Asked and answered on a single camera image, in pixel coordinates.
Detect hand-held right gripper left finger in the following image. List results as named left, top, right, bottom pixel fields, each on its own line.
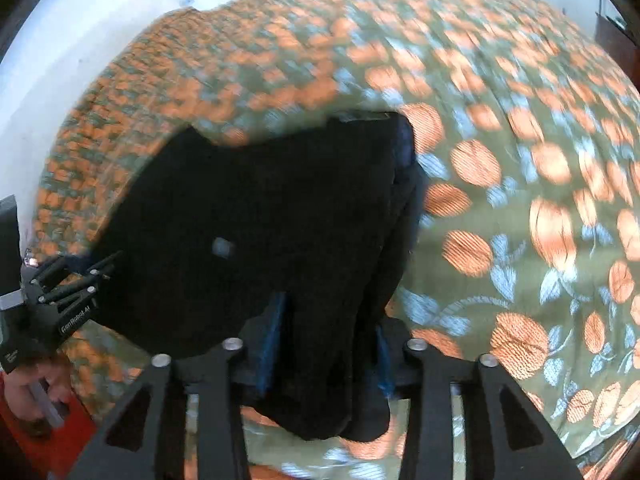
left=75, top=292, right=290, bottom=480

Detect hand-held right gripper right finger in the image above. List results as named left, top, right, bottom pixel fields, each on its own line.
left=375, top=321, right=586, bottom=480

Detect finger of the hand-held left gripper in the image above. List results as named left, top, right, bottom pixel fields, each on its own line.
left=35, top=272, right=113, bottom=308
left=27, top=251, right=125, bottom=286

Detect black pants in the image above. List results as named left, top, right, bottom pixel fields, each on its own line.
left=92, top=110, right=427, bottom=443

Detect person's left hand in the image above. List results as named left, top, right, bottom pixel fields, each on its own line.
left=6, top=352, right=76, bottom=431

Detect person's red clothing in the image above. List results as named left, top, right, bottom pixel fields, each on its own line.
left=0, top=370, right=98, bottom=480

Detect orange floral quilted blanket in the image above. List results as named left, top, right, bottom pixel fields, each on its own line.
left=30, top=0, right=640, bottom=480

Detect dark wooden dresser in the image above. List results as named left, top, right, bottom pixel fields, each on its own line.
left=594, top=0, right=640, bottom=53

